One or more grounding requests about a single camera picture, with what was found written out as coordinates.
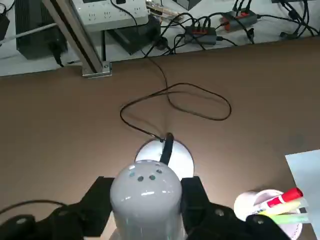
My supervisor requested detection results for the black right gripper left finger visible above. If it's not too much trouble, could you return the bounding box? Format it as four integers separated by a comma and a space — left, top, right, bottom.
0, 176, 116, 240

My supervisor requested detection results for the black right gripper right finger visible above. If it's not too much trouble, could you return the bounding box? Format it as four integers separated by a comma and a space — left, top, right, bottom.
181, 176, 298, 240

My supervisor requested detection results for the white desk lamp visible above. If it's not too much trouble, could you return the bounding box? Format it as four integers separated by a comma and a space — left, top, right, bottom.
109, 133, 195, 240

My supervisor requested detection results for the white pen cup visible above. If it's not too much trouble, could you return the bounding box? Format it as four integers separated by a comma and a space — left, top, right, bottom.
233, 188, 310, 240

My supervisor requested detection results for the yellow highlighter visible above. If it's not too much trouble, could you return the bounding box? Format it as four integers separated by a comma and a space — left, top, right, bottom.
256, 199, 305, 216

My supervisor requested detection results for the green highlighter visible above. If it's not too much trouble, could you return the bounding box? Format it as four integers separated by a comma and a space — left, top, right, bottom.
271, 213, 310, 226

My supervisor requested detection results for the red marker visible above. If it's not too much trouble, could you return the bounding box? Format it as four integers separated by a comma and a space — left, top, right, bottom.
266, 187, 304, 209

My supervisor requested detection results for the white paper sheet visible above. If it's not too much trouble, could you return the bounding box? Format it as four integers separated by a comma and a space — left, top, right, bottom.
284, 149, 320, 227

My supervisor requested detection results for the grey hub with red plugs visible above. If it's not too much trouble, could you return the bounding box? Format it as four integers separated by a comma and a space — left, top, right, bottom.
219, 10, 259, 33
184, 22, 218, 46

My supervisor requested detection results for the black box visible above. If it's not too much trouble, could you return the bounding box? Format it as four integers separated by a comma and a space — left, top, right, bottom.
14, 0, 69, 60

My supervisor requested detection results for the black power adapter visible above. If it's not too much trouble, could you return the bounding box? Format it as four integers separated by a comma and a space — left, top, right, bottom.
106, 22, 161, 56

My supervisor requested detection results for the white power strip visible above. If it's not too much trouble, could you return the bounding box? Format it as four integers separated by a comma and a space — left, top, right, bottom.
69, 0, 150, 33

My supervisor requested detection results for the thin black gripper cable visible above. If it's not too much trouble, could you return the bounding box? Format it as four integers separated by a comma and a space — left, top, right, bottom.
0, 199, 69, 216

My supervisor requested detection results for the thin dark lamp cable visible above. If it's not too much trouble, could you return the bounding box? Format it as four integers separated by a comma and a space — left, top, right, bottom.
119, 37, 232, 141

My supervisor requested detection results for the aluminium frame post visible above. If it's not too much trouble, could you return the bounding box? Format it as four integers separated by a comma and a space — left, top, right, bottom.
41, 0, 113, 79

